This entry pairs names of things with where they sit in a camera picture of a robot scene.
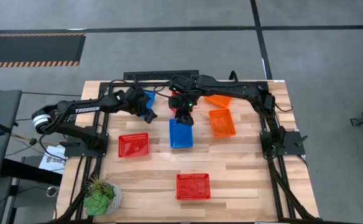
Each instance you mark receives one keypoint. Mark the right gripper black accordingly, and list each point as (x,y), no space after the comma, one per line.
(183,104)

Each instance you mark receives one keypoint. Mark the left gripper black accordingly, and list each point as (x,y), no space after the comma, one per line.
(135,101)

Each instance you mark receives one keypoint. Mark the blue plastic slotted basket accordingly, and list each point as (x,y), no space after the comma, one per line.
(181,137)
(181,147)
(151,98)

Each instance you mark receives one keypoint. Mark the red plastic slotted basket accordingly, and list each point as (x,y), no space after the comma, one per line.
(173,109)
(193,186)
(134,145)

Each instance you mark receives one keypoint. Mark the orange plastic slotted basket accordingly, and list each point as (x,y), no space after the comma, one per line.
(218,101)
(222,124)

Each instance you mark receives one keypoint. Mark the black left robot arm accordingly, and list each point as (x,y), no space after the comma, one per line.
(86,109)

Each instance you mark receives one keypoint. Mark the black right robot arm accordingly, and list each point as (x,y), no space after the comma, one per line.
(231,88)

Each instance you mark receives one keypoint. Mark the black power strip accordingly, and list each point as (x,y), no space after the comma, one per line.
(159,75)

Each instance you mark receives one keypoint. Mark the succulent plant in white pot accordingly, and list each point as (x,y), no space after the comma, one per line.
(97,203)

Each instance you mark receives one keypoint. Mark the white printed paper sheet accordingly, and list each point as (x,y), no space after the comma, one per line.
(52,163)

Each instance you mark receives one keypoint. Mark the black crossbeam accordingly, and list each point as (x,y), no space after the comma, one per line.
(29,171)

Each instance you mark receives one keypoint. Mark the black hazard-striped floor mat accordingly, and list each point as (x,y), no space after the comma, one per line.
(29,48)

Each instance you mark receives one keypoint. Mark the black aluminium rig frame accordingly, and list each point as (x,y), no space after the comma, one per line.
(122,83)

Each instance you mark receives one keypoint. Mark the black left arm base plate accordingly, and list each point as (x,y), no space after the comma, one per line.
(76,151)

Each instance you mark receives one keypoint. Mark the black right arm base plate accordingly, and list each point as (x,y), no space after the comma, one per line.
(293,146)

